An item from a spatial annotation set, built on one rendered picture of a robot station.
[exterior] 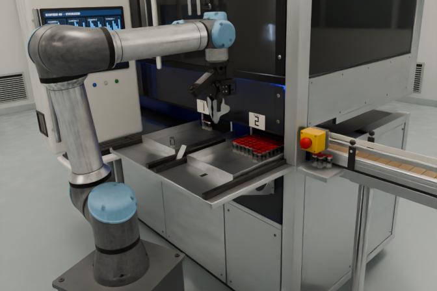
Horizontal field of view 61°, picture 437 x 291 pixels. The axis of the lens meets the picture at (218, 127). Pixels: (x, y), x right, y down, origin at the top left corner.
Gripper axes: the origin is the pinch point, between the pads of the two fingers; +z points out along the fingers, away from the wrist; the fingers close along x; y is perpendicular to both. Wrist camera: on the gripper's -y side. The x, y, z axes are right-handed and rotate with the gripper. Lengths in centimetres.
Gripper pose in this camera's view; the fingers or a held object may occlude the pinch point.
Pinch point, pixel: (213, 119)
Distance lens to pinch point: 128.1
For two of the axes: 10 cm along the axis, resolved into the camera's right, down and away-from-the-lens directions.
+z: 0.3, 9.5, 3.1
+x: -5.4, -2.4, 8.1
